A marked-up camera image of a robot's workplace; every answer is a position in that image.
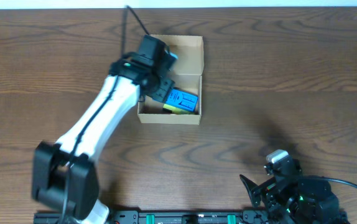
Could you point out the brown cardboard box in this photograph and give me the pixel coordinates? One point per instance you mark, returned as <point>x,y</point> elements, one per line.
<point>187,74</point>

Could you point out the blue plastic case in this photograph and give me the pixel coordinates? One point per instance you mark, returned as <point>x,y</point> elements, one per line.
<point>182,100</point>

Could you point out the yellow highlighter with blue cap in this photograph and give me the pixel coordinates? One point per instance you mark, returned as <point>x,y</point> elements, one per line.
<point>175,110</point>

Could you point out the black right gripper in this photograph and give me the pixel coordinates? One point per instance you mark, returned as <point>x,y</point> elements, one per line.
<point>269,189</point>

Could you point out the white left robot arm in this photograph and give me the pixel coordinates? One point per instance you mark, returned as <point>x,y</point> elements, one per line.
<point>64,173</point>

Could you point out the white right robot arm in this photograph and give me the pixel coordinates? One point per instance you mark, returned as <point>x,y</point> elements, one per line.
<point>291,197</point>

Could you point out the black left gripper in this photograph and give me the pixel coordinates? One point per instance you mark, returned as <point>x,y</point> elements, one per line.
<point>166,84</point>

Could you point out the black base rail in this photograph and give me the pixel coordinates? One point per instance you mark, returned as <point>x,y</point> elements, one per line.
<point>135,217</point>

